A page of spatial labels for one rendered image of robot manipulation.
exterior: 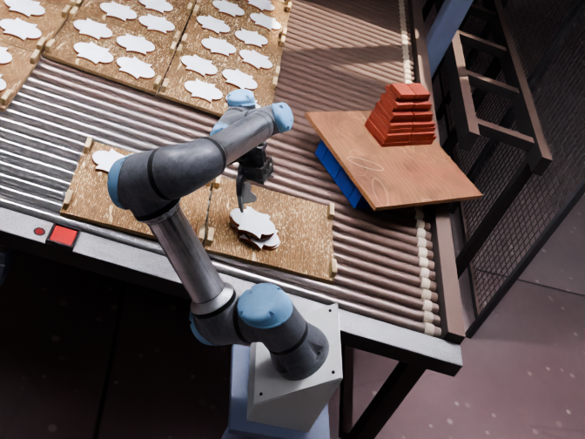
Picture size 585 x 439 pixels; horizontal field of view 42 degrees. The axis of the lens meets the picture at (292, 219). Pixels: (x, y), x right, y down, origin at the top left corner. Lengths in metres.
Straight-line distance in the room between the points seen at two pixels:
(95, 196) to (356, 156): 0.92
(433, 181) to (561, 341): 1.73
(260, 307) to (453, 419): 1.87
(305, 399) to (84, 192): 0.90
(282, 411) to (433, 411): 1.60
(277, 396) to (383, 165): 1.09
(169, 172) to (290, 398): 0.65
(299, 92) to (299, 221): 0.81
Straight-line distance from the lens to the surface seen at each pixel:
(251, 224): 2.27
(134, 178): 1.66
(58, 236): 2.16
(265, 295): 1.78
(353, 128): 2.80
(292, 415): 1.96
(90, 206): 2.26
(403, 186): 2.64
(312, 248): 2.38
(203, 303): 1.82
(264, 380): 1.95
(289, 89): 3.11
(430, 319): 2.41
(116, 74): 2.82
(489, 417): 3.63
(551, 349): 4.16
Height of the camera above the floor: 2.46
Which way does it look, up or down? 39 degrees down
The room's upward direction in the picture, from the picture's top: 25 degrees clockwise
